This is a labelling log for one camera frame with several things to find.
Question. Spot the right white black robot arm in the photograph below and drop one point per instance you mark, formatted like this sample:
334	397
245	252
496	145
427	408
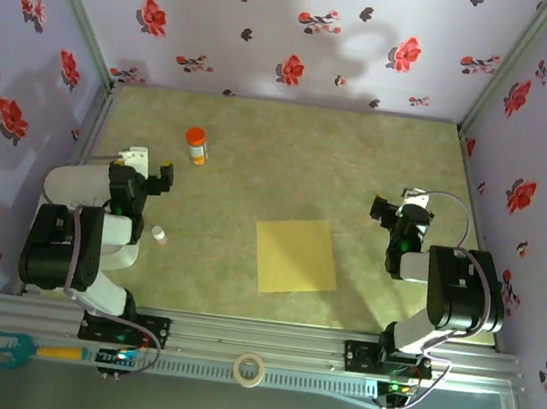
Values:
416	266

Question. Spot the aluminium side rail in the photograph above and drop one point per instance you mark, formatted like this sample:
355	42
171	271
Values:
471	180
97	126

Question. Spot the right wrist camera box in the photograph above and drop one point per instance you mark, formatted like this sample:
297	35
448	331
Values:
418	199

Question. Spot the orange-capped pill bottle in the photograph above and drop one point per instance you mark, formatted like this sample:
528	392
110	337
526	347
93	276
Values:
197	149

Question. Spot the aluminium corner post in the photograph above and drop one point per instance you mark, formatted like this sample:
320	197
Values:
81	13
508	64

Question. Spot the white tape roll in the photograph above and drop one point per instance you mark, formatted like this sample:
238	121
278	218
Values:
236	368

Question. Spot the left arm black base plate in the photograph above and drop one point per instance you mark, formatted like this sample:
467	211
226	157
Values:
158	333

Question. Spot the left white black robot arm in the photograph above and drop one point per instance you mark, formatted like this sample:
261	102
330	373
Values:
116	229

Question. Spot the aluminium mounting rail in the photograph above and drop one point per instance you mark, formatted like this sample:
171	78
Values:
261	339

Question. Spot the yellow paper sheet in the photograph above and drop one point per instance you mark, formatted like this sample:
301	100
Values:
296	258

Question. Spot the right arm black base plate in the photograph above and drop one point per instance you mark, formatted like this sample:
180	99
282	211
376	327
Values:
356	359

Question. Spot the white zip pouch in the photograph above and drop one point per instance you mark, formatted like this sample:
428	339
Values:
74	183

